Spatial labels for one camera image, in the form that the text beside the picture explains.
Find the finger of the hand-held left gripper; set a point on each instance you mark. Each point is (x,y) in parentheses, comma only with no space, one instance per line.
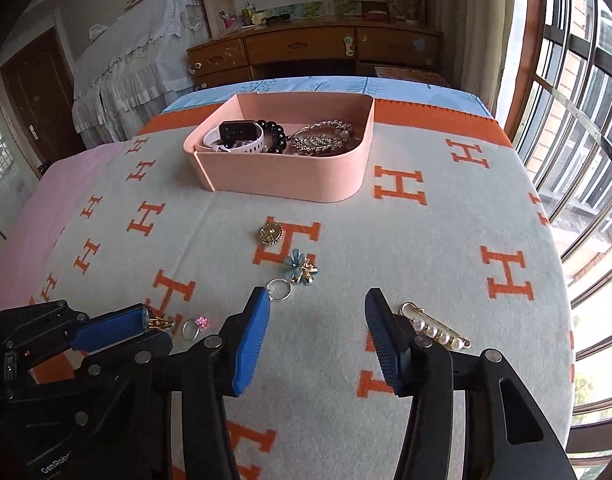
(110,327)
(160,342)

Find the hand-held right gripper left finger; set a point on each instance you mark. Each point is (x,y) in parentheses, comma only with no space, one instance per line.
(248,345)

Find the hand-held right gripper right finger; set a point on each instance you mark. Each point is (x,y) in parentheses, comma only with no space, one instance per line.
(386,340)

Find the gold pearl pin brooch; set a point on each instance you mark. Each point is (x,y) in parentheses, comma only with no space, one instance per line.
(438,332)

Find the blue gold flower brooch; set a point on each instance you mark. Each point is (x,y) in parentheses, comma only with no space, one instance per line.
(296,260)

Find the round gold brooch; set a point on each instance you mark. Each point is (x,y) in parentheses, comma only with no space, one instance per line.
(271,234)

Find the pink plastic box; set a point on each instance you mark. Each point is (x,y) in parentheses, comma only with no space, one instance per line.
(286,175)

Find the large silver rhinestone brooch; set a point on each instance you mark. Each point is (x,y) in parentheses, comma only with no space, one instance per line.
(316,140)

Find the white smartwatch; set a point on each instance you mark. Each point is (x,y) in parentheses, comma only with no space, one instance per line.
(235,130)

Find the orange grey printed blanket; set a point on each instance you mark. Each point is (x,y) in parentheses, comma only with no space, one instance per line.
(336,240)

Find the pink bed sheet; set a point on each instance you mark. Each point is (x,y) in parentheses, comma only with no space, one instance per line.
(50,200)

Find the brown wooden door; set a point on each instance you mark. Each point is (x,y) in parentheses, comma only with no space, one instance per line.
(40,105)

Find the blue patterned sheet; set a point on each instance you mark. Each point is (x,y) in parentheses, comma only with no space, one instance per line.
(411,92)

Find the printed flat box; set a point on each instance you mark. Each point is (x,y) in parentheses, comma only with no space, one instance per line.
(411,74)

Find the white lace cloth cover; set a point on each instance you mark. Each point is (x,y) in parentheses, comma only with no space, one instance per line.
(135,60)

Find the white green drawer hook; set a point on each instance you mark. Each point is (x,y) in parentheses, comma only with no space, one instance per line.
(349,46)

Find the metal window grille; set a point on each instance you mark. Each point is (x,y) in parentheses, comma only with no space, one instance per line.
(568,105)

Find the wooden desk with drawers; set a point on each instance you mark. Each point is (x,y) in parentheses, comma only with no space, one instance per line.
(296,45)

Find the red tissue box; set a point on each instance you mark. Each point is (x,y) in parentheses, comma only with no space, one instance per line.
(376,16)

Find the pink pen holder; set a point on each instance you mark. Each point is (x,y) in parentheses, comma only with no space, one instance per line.
(227,19)

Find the wooden window frame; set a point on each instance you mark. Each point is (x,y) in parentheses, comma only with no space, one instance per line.
(528,35)

